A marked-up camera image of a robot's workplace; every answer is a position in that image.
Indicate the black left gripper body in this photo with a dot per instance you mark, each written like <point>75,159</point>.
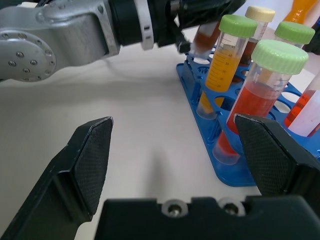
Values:
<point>165,22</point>

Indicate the cream-capped test tube dark liquid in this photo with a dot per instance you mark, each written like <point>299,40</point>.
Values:
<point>260,13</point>

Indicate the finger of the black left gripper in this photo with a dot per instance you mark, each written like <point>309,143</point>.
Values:
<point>207,11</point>

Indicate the black object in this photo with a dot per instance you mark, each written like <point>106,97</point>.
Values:
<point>314,41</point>

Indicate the green-capped test tube yellow liquid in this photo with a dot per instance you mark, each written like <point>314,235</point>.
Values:
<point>222,72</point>

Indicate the blue test tube rack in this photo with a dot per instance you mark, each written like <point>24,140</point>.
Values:
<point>225,175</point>

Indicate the orange liquid bottle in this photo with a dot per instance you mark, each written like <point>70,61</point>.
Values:
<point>300,10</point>

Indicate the white-labelled test tube red liquid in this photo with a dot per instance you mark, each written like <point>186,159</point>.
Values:
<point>307,112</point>

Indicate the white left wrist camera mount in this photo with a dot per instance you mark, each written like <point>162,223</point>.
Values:
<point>146,27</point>

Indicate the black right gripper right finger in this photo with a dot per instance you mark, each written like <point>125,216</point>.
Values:
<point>270,160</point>

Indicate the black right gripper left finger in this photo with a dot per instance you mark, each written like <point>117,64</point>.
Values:
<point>62,180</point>

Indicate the green-capped test tube red liquid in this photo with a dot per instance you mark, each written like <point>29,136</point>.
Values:
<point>255,100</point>

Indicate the clear test tube brown liquid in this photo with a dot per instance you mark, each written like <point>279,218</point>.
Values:
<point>203,37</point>

